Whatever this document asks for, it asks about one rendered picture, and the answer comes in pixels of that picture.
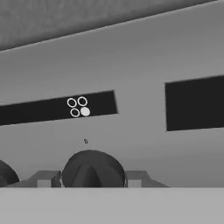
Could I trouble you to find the dark grey round stove knob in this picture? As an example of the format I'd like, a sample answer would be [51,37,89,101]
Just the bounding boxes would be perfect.
[0,159,21,188]
[60,149,127,188]

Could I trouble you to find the grey stove with black panels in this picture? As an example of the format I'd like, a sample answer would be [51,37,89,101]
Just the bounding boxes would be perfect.
[0,0,224,188]

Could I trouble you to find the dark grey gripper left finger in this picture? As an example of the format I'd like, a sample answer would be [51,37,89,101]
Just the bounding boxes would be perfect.
[8,170,63,188]

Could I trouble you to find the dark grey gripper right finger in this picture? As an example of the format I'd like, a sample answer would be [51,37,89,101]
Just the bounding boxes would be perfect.
[124,170,170,188]

